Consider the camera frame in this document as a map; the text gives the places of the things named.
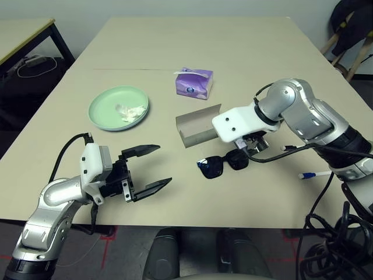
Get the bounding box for grey robot left leg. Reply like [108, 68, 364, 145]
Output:
[145, 227, 180, 279]

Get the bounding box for grey robot leg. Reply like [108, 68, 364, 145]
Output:
[217, 229, 272, 278]
[145, 227, 180, 279]

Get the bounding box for grey robot torso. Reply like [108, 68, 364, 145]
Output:
[177, 272, 263, 280]

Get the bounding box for black sunglasses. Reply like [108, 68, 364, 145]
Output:
[196, 148, 250, 180]

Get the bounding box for grey robot right leg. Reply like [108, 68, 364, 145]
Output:
[217, 229, 272, 278]

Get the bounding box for purple tissue pack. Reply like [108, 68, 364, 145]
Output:
[173, 66, 215, 101]

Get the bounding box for grey glasses case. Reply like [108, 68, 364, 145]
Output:
[175, 103, 224, 149]

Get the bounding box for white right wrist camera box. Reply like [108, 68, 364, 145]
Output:
[212, 104, 282, 144]

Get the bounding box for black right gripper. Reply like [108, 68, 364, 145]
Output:
[234, 131, 269, 157]

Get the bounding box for black table foot bar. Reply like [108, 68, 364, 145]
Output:
[69, 223, 116, 237]
[284, 229, 309, 239]

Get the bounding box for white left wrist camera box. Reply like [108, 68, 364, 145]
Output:
[80, 142, 113, 205]

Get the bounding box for black cable bundle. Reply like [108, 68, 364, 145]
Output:
[300, 183, 373, 280]

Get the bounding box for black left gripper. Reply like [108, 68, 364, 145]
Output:
[100, 144, 173, 204]

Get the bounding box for wooden stool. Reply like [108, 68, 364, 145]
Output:
[321, 13, 373, 82]

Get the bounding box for white marker with blue cap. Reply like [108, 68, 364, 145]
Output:
[298, 171, 333, 180]

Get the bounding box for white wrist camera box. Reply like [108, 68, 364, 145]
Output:
[80, 142, 113, 205]
[212, 104, 282, 144]

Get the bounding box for green plastic plate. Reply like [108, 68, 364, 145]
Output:
[88, 85, 150, 131]

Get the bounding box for beige side table black legs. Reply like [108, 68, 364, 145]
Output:
[0, 19, 76, 67]

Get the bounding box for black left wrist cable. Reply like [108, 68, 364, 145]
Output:
[48, 132, 100, 236]

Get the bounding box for black jacket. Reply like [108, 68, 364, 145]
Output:
[330, 0, 373, 58]

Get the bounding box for white tissue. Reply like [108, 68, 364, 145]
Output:
[115, 104, 146, 123]

